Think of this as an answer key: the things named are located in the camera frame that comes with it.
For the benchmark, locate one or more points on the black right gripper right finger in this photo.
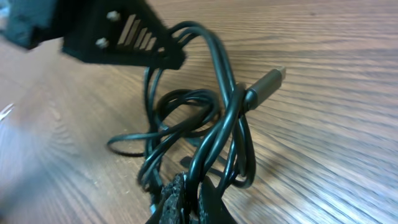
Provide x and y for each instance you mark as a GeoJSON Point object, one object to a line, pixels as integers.
{"type": "Point", "coordinates": [211, 209]}

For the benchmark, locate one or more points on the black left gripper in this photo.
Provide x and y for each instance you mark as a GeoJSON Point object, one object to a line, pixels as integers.
{"type": "Point", "coordinates": [31, 22]}

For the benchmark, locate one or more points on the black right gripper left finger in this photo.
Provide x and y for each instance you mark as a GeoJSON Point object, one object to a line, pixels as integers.
{"type": "Point", "coordinates": [172, 208]}

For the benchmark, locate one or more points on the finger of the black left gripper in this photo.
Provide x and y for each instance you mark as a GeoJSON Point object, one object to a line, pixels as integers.
{"type": "Point", "coordinates": [122, 32]}

